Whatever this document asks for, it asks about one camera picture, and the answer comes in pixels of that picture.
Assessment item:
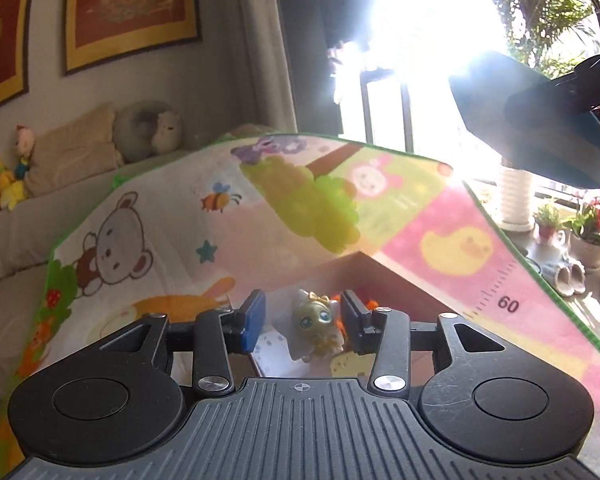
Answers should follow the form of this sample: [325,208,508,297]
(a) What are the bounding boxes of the yellow fairy figurine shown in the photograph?
[272,289,344,363]

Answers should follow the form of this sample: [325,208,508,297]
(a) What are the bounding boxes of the orange pumpkin toy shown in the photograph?
[330,292,378,339]

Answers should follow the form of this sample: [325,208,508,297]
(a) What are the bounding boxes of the pink cardboard box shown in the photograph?
[229,250,456,380]

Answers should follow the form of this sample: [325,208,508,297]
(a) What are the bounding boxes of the small potted green plant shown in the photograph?
[533,203,565,246]

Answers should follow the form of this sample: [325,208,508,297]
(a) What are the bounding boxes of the colourful cartoon play mat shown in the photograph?
[14,136,600,475]

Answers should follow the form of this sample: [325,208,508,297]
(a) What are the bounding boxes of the potted red flower plant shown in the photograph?
[562,197,600,270]

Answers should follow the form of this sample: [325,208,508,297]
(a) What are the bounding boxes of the white slippers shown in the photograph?
[541,258,586,298]

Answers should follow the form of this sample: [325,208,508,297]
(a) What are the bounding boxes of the beige covered sofa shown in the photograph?
[0,146,192,430]

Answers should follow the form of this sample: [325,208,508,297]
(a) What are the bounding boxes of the grey neck pillow plush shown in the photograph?
[112,101,184,162]

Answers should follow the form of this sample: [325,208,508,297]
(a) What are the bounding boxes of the beige cushion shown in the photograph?
[24,103,124,197]

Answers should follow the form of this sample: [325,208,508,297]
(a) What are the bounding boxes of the small yellow plush toy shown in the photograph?
[0,157,28,211]

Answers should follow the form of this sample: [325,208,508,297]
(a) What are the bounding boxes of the grey curtain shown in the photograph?
[194,0,342,139]

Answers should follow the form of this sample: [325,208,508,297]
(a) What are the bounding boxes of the doll with red hat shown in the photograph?
[15,125,35,180]

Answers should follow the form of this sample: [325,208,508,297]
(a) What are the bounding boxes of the red framed wall picture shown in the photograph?
[64,0,201,75]

